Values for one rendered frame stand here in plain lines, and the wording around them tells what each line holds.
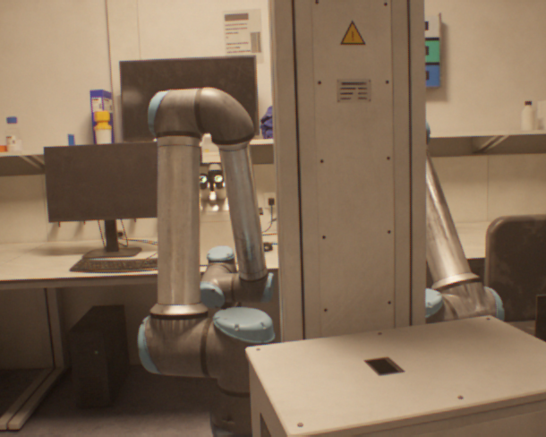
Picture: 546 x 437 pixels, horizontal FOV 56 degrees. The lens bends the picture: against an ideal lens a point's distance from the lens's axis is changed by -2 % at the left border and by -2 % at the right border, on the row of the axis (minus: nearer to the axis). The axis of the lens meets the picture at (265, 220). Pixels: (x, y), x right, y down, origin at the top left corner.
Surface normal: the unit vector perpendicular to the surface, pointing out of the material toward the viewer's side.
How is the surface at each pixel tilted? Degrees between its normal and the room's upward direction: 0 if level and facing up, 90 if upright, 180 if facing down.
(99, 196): 86
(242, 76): 86
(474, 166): 90
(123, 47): 90
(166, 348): 80
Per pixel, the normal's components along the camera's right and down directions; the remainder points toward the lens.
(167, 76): 0.03, 0.07
